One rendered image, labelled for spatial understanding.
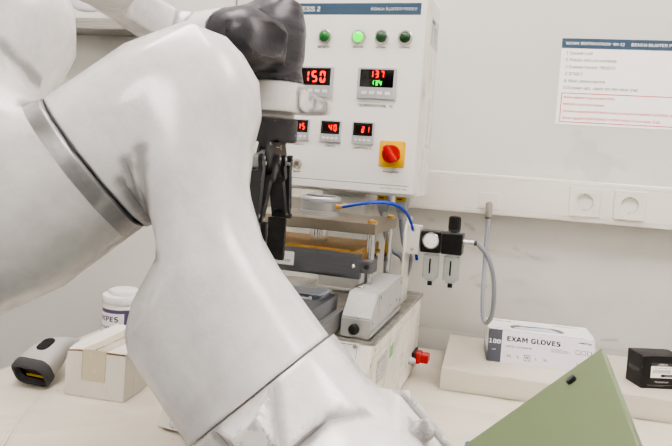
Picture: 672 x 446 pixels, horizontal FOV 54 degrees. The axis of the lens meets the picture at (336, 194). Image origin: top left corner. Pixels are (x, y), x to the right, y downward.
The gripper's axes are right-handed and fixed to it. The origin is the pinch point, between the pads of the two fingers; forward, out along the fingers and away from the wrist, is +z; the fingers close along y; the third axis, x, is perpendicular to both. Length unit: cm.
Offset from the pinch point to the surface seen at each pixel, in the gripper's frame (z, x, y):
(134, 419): 32.5, -22.5, -0.5
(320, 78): -31.4, -5.0, -38.3
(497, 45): -45, 30, -73
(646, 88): -36, 65, -75
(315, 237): 1.0, 0.6, -24.1
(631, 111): -30, 62, -74
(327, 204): -5.7, 2.9, -22.8
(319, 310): 8.9, 9.9, 1.5
